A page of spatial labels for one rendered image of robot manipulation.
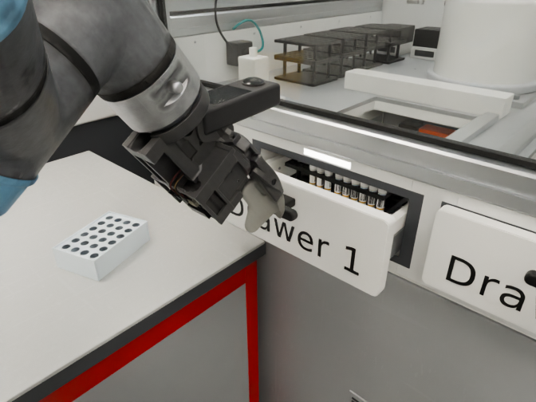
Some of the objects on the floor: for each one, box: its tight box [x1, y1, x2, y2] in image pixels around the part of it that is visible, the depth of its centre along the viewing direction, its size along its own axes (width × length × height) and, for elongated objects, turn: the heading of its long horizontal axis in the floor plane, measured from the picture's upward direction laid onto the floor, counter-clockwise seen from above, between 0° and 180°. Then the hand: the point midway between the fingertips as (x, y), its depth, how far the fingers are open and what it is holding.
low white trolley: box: [0, 151, 266, 402], centre depth 91 cm, size 58×62×76 cm
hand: (268, 200), depth 53 cm, fingers closed on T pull, 3 cm apart
